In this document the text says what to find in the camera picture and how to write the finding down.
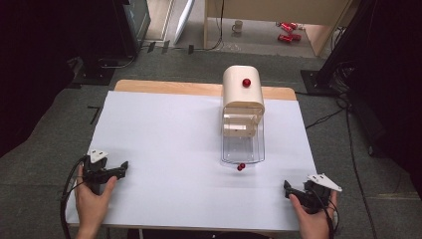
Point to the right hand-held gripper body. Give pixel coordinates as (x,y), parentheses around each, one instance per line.
(319,192)

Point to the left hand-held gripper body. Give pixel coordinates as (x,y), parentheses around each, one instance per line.
(95,166)

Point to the clear plastic drawer red knob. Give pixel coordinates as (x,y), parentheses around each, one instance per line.
(243,146)

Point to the person's right hand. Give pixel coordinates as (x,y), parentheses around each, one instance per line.
(312,222)

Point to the person's left hand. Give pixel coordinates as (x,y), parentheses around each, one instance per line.
(91,205)

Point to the white paper sheet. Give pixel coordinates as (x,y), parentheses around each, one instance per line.
(159,159)

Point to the person's dark clothing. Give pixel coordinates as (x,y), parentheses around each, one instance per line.
(199,234)

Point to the dark curtain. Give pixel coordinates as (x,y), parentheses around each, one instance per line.
(33,66)
(394,83)

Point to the black tape strips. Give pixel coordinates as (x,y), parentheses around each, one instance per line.
(166,46)

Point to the white board panel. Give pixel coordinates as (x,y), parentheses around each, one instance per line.
(184,21)

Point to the red drink can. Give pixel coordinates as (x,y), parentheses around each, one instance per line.
(288,26)

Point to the beige mug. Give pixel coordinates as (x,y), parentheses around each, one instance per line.
(237,26)

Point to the black stand with base plate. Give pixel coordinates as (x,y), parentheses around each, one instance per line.
(331,63)
(96,71)

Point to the light wooden desk frame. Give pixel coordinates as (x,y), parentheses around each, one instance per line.
(282,10)

